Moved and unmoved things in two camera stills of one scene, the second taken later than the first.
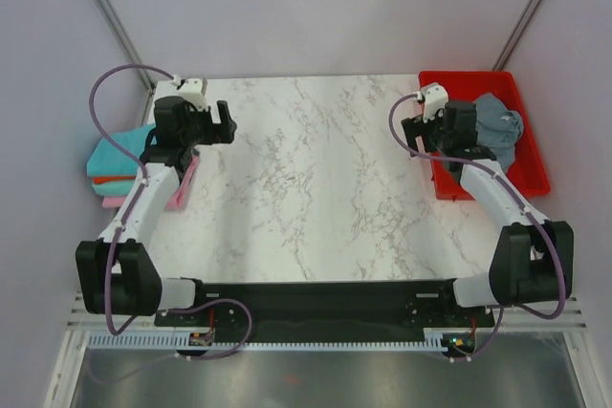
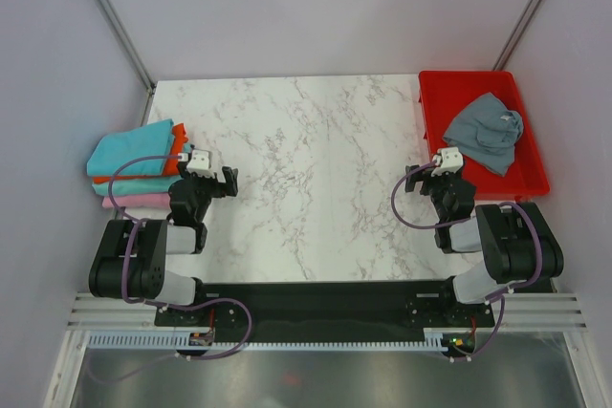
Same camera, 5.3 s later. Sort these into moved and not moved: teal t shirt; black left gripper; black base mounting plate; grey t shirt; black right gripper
Moved: black left gripper; black right gripper
Not moved: grey t shirt; teal t shirt; black base mounting plate
